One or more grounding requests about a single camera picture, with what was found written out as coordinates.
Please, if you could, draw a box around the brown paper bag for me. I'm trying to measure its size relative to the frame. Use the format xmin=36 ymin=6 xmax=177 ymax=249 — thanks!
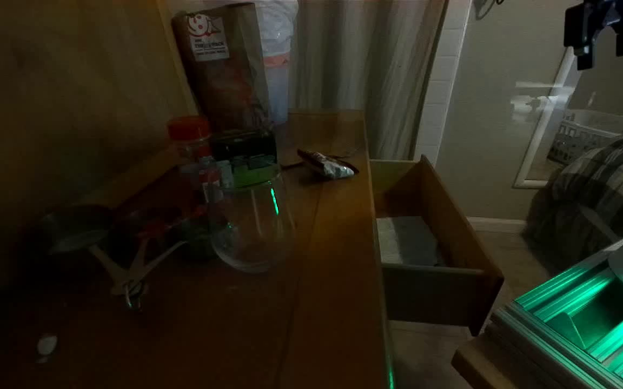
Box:
xmin=170 ymin=0 xmax=279 ymax=139

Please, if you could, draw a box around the aluminium robot stand frame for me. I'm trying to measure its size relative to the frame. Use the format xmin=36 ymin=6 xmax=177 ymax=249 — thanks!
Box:
xmin=449 ymin=247 xmax=623 ymax=389

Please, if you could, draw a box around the white laundry basket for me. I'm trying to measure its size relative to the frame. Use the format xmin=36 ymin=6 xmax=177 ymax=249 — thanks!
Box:
xmin=544 ymin=106 xmax=623 ymax=168

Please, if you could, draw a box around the white plastic bag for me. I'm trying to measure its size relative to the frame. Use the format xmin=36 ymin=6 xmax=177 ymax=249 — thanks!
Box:
xmin=253 ymin=0 xmax=301 ymax=126

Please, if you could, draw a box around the small white lump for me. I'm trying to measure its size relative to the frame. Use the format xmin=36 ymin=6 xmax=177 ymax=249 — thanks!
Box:
xmin=34 ymin=332 xmax=61 ymax=360

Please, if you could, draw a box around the plaid blanket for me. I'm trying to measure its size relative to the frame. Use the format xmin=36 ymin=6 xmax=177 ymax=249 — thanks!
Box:
xmin=523 ymin=128 xmax=623 ymax=272

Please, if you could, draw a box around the metal measuring spoon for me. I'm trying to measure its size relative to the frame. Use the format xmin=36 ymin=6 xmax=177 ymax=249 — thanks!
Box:
xmin=90 ymin=235 xmax=191 ymax=308

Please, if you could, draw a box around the chip packet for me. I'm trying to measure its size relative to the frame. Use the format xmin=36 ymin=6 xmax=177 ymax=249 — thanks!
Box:
xmin=296 ymin=146 xmax=361 ymax=184

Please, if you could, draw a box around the wooden dresser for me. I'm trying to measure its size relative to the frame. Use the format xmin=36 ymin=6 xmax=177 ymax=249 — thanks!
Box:
xmin=0 ymin=106 xmax=398 ymax=389

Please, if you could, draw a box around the small dark green bowl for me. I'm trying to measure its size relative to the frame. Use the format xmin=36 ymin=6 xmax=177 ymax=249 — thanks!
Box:
xmin=172 ymin=218 xmax=220 ymax=264

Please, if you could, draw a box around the steel measuring cup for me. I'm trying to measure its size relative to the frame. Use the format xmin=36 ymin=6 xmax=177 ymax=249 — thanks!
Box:
xmin=36 ymin=202 xmax=124 ymax=265

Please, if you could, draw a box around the clear glass bowl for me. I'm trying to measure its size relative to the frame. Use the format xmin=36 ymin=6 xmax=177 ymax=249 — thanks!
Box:
xmin=205 ymin=168 xmax=299 ymax=275

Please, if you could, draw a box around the red-lid spice bottle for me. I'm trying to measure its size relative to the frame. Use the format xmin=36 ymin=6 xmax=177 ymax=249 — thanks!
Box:
xmin=167 ymin=115 xmax=217 ymax=189

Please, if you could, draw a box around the red measuring cup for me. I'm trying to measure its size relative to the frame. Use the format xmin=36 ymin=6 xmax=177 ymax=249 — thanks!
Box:
xmin=124 ymin=202 xmax=183 ymax=242

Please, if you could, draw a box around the white door frame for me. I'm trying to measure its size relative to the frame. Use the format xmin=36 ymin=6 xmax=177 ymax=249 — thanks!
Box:
xmin=412 ymin=0 xmax=476 ymax=168

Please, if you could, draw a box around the small clear bottle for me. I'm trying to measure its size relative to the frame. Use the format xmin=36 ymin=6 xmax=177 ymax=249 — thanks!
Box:
xmin=195 ymin=158 xmax=237 ymax=207

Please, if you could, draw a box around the wooden drawer with round knob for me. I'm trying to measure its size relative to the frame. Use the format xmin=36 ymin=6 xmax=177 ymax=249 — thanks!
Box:
xmin=370 ymin=154 xmax=505 ymax=336

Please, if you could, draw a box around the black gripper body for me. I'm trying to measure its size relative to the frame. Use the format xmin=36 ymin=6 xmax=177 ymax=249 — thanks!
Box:
xmin=562 ymin=0 xmax=623 ymax=50

